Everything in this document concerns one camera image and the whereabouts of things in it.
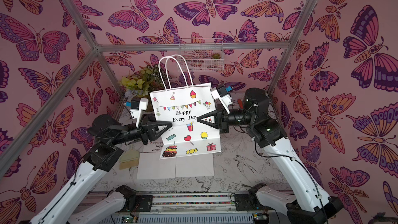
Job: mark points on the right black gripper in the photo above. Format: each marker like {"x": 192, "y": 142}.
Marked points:
{"x": 222, "y": 121}

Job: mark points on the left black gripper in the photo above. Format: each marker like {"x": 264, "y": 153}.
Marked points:
{"x": 147, "y": 128}

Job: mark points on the white paper gift bag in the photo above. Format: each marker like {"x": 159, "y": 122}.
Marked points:
{"x": 151, "y": 166}

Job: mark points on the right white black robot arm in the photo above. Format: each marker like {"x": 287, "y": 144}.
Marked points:
{"x": 309, "y": 203}

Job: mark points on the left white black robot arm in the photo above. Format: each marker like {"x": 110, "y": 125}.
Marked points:
{"x": 96, "y": 163}

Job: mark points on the red rubber glove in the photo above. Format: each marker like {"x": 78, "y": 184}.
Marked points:
{"x": 240, "y": 103}

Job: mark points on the potted green leafy plant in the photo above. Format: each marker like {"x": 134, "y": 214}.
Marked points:
{"x": 143, "y": 82}

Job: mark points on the small plant in basket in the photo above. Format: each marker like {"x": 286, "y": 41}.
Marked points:
{"x": 216, "y": 56}

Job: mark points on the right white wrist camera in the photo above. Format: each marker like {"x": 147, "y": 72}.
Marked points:
{"x": 222, "y": 93}

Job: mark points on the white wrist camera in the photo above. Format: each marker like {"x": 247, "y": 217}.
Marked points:
{"x": 136, "y": 107}
{"x": 222, "y": 93}

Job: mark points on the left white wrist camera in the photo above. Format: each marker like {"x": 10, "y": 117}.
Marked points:
{"x": 136, "y": 107}

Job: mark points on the white wire wall basket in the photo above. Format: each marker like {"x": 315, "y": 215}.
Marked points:
{"x": 197, "y": 52}

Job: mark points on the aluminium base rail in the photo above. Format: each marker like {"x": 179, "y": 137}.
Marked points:
{"x": 185, "y": 208}

